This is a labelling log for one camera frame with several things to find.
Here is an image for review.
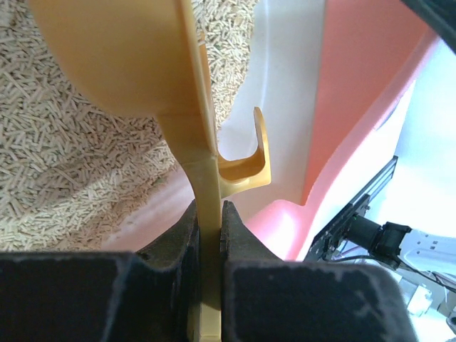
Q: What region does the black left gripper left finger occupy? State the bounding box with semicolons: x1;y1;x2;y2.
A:
1;204;199;341

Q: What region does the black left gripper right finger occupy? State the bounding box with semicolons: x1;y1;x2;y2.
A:
220;201;417;341

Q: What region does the pink litter box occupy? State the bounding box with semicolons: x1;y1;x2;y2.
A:
99;0;440;261

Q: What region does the yellow litter scoop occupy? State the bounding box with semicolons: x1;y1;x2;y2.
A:
29;1;271;341

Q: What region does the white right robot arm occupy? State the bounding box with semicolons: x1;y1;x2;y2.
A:
304;156;455;328

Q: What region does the beige cat litter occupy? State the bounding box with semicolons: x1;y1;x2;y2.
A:
1;1;257;252

